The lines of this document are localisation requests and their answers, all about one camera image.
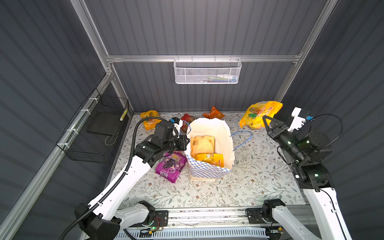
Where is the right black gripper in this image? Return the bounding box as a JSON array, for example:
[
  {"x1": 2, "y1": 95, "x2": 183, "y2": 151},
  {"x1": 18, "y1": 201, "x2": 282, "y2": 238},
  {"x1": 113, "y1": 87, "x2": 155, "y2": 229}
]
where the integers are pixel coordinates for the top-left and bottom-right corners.
[{"x1": 262, "y1": 114, "x2": 303, "y2": 165}]

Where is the yellow snack bag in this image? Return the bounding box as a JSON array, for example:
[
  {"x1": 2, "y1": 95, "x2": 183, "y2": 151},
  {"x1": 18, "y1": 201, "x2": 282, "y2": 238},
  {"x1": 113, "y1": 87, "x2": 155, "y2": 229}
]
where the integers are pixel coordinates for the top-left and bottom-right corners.
[
  {"x1": 140, "y1": 110, "x2": 162, "y2": 131},
  {"x1": 239, "y1": 101, "x2": 283, "y2": 130},
  {"x1": 196, "y1": 153, "x2": 224, "y2": 168}
]

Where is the purple grape snack bag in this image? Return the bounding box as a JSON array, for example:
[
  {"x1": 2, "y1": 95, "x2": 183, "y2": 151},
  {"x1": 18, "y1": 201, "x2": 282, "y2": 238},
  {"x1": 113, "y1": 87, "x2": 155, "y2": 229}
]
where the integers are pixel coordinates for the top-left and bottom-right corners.
[{"x1": 155, "y1": 152, "x2": 187, "y2": 183}]

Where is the tan bread snack pack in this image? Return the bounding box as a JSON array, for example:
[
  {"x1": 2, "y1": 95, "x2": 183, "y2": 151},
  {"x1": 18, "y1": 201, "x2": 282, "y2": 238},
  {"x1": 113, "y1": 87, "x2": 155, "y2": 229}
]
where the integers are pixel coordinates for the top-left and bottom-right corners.
[{"x1": 191, "y1": 136, "x2": 215, "y2": 158}]

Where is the white checkered paper bag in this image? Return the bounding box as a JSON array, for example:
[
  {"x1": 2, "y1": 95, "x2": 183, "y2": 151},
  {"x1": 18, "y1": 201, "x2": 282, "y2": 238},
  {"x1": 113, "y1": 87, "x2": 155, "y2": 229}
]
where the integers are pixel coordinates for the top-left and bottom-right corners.
[{"x1": 185, "y1": 118, "x2": 235, "y2": 182}]

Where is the yellow snack bag front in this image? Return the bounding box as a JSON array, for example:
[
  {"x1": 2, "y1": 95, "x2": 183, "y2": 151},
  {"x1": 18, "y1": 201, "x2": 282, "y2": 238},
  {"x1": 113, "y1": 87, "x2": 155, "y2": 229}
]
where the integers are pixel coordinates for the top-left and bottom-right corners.
[{"x1": 196, "y1": 153, "x2": 224, "y2": 168}]

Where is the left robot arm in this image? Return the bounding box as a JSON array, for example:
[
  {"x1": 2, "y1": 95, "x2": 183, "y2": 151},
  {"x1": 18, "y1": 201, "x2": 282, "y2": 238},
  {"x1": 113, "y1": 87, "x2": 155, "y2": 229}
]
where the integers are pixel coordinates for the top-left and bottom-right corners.
[{"x1": 70, "y1": 118, "x2": 190, "y2": 240}]

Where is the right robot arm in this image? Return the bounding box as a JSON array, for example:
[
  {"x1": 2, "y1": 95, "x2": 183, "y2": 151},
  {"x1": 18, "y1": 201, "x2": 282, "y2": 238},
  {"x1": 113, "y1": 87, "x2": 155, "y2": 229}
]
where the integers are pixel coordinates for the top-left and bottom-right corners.
[{"x1": 261, "y1": 116, "x2": 352, "y2": 240}]

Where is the red candy bag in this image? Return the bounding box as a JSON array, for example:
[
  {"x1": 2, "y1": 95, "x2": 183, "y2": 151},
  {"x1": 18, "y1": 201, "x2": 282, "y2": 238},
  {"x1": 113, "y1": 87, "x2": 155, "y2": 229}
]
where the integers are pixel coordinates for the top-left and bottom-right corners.
[{"x1": 181, "y1": 114, "x2": 195, "y2": 133}]

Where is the yellow marker pen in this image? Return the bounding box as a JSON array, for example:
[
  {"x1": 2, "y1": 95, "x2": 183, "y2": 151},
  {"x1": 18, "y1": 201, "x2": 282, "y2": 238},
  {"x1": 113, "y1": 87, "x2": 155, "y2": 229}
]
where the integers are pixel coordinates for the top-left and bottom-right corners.
[{"x1": 120, "y1": 109, "x2": 128, "y2": 122}]

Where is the floral table mat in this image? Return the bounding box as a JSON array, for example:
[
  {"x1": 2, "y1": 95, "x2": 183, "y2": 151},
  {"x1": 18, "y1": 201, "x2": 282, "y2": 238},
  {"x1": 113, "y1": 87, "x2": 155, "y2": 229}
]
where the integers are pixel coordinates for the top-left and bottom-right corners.
[{"x1": 120, "y1": 112, "x2": 305, "y2": 209}]

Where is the small orange snack packet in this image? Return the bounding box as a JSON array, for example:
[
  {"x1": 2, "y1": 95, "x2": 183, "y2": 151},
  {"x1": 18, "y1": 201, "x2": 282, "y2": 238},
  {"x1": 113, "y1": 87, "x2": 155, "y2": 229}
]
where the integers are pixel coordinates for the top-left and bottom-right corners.
[{"x1": 203, "y1": 106, "x2": 225, "y2": 120}]

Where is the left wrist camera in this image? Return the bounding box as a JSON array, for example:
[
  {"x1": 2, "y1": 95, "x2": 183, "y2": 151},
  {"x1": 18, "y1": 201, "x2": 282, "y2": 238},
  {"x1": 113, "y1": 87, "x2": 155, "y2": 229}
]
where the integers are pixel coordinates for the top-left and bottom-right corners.
[{"x1": 171, "y1": 117, "x2": 184, "y2": 135}]

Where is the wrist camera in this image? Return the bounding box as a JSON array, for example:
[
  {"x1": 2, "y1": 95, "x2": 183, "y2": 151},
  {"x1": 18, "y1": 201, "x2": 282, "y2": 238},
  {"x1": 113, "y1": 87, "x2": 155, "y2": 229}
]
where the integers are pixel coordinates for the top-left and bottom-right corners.
[
  {"x1": 171, "y1": 117, "x2": 184, "y2": 135},
  {"x1": 288, "y1": 107, "x2": 313, "y2": 133}
]

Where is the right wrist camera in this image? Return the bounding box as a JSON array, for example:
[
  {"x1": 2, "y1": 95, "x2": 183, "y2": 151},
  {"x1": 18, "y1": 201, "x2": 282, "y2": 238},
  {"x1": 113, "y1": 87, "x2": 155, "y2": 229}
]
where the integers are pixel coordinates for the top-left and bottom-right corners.
[{"x1": 288, "y1": 107, "x2": 313, "y2": 133}]

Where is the black corrugated cable conduit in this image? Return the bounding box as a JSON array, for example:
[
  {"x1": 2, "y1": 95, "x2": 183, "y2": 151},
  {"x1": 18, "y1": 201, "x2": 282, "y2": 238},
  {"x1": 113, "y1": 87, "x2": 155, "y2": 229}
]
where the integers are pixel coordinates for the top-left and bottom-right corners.
[{"x1": 58, "y1": 116, "x2": 169, "y2": 240}]

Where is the white wire wall basket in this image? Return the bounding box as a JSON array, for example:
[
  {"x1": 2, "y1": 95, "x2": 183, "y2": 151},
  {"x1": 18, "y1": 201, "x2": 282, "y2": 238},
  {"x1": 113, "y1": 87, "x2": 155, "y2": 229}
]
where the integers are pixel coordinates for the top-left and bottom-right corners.
[{"x1": 173, "y1": 58, "x2": 242, "y2": 85}]

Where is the black wire side basket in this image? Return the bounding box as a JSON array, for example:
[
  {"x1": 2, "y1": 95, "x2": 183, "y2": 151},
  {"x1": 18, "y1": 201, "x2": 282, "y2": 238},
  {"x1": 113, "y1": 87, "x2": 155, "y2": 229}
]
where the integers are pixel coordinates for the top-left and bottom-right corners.
[{"x1": 57, "y1": 90, "x2": 130, "y2": 164}]

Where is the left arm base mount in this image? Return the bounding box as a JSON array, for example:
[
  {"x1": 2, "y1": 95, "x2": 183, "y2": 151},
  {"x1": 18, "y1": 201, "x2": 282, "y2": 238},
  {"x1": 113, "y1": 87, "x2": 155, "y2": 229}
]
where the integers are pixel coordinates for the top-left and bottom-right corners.
[{"x1": 136, "y1": 210, "x2": 169, "y2": 229}]

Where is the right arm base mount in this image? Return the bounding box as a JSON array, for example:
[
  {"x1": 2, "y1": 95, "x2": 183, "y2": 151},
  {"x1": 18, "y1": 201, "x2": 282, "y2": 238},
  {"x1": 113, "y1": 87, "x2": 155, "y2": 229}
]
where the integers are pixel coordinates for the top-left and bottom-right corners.
[{"x1": 245, "y1": 208, "x2": 268, "y2": 224}]

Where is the white ventilated rail cover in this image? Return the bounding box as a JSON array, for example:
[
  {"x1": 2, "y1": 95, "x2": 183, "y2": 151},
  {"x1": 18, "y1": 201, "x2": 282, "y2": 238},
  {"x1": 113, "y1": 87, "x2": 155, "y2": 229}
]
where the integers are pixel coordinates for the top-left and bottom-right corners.
[{"x1": 127, "y1": 227, "x2": 270, "y2": 240}]

